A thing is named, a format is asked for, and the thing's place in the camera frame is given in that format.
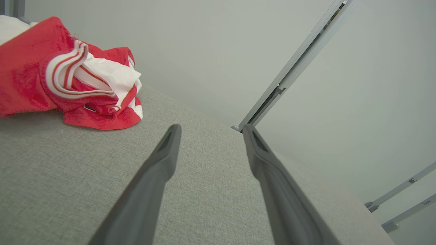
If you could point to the grey partition frame post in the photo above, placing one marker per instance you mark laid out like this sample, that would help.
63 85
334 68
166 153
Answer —
18 6
402 186
299 58
408 213

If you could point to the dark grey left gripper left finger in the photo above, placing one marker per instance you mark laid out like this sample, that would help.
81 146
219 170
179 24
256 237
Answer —
146 190

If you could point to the red basketball jersey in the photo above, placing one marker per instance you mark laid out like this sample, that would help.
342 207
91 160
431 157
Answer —
24 75

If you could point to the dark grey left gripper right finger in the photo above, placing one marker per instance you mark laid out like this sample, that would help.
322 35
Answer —
282 197

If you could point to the white fabric item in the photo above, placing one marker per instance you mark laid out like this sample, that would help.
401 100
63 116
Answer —
10 29

